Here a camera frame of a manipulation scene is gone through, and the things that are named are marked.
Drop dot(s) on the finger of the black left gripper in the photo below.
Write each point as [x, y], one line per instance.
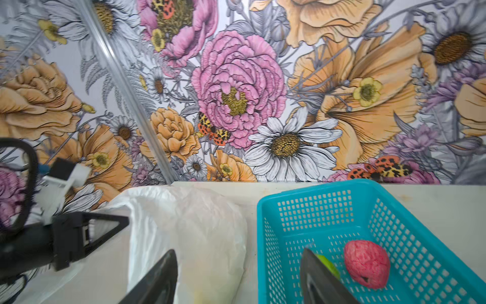
[78, 234]

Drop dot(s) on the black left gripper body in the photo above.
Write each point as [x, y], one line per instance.
[31, 248]

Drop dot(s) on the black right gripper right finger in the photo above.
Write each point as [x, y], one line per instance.
[318, 284]

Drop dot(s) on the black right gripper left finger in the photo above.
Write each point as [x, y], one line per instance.
[159, 285]

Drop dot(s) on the green fruit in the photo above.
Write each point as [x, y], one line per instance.
[329, 265]

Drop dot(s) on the pink red round fruit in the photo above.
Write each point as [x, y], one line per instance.
[367, 263]

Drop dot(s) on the white translucent plastic bag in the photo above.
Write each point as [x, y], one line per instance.
[207, 232]

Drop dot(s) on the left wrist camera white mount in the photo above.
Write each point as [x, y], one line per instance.
[62, 176]

